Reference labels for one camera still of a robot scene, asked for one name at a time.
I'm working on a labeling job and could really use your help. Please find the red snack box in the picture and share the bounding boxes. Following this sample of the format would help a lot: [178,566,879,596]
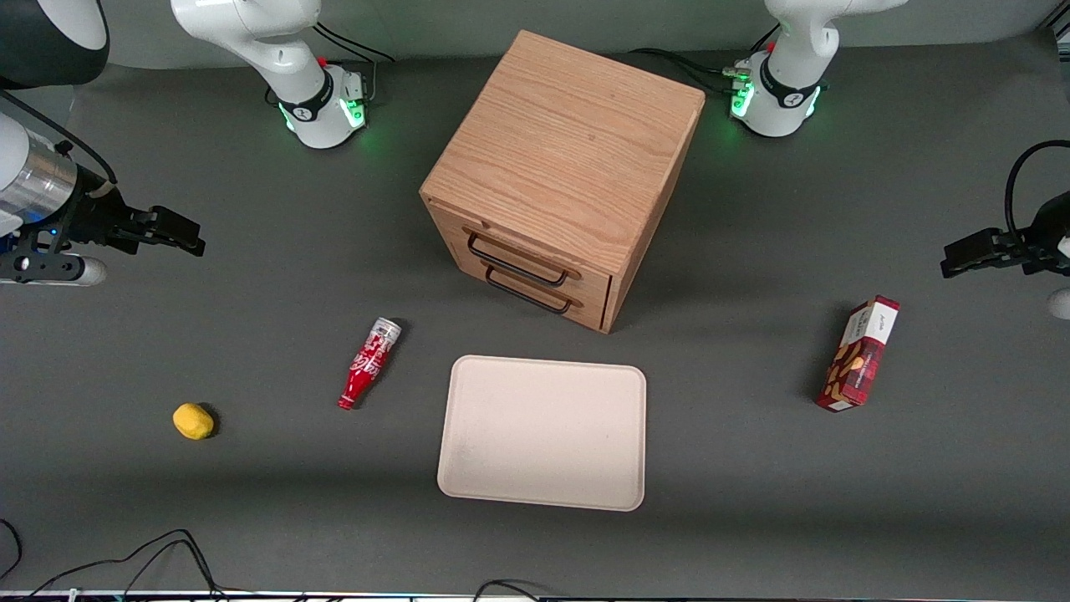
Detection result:
[815,294,902,413]

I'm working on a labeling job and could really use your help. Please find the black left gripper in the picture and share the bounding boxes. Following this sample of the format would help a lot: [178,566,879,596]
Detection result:
[940,191,1070,279]

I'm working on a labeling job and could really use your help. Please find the long black looped table cable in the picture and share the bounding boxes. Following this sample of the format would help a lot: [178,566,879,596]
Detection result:
[25,528,228,602]

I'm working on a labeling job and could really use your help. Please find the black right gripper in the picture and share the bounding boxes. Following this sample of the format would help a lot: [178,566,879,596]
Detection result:
[50,186,207,258]

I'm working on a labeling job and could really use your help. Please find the black arm base cables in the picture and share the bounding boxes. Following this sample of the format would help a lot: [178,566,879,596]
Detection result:
[627,25,782,94]
[313,21,395,103]

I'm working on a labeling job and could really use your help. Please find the wooden drawer cabinet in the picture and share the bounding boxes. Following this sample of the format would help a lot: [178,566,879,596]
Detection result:
[419,29,706,334]

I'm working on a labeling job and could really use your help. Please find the black left arm base cables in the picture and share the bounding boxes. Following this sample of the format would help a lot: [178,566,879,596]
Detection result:
[627,25,782,94]

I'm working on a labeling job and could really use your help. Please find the black right arm base cables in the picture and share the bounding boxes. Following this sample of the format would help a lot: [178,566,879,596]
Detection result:
[313,21,395,103]

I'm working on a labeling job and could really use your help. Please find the yellow lemon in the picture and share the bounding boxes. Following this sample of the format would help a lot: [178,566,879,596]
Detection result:
[172,402,216,441]

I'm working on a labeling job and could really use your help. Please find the beige rectangular tray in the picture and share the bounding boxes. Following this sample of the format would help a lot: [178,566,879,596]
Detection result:
[437,355,648,512]

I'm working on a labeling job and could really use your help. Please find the black cable arc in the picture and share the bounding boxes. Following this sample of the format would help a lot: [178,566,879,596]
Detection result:
[471,579,546,602]

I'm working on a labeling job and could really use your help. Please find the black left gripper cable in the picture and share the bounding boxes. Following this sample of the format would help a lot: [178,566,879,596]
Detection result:
[1005,140,1070,245]

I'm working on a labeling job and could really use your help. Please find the red coke bottle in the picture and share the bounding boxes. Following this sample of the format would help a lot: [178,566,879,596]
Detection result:
[337,317,403,411]

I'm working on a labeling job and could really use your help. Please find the short black curved cable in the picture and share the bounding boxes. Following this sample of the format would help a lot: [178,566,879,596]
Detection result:
[0,518,23,581]

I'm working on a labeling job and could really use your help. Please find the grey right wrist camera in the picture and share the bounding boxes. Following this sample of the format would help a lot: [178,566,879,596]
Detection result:
[0,254,108,288]

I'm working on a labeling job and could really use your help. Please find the black drawer handle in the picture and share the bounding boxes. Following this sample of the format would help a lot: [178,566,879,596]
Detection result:
[466,231,571,288]
[484,265,579,316]

